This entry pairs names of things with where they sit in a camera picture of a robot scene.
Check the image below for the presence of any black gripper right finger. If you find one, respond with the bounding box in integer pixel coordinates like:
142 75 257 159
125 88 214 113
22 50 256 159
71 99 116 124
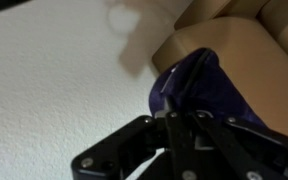
187 111 288 180

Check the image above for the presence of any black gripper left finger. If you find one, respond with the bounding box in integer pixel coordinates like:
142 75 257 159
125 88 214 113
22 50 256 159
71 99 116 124
71 97 198 180

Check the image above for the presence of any purple golf club cover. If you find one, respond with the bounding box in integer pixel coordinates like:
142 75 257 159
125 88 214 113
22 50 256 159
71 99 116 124
148 47 268 128

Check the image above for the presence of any tan leather sofa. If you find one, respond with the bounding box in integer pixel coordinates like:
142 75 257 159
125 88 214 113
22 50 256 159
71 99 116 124
152 0 288 143

